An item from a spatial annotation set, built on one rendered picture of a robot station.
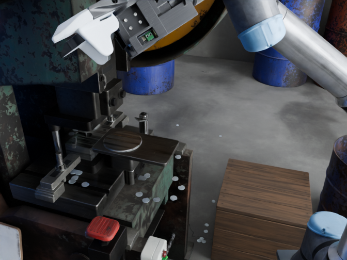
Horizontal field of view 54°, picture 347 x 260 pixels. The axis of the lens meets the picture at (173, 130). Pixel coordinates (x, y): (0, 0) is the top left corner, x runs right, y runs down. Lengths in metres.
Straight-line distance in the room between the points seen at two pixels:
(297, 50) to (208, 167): 1.66
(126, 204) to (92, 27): 0.72
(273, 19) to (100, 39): 0.28
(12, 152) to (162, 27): 0.78
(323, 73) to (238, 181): 0.99
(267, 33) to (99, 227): 0.57
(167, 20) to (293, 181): 1.34
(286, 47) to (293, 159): 1.86
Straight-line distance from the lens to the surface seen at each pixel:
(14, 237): 1.18
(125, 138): 1.11
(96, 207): 0.99
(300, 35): 0.73
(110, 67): 1.05
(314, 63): 0.75
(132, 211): 1.05
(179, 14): 0.51
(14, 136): 1.15
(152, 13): 0.49
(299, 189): 1.70
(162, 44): 1.28
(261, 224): 1.54
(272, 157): 2.51
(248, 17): 0.57
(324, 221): 1.07
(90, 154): 1.10
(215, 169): 2.30
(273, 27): 0.58
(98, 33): 0.45
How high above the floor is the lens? 1.37
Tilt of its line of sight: 30 degrees down
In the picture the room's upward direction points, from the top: 1 degrees clockwise
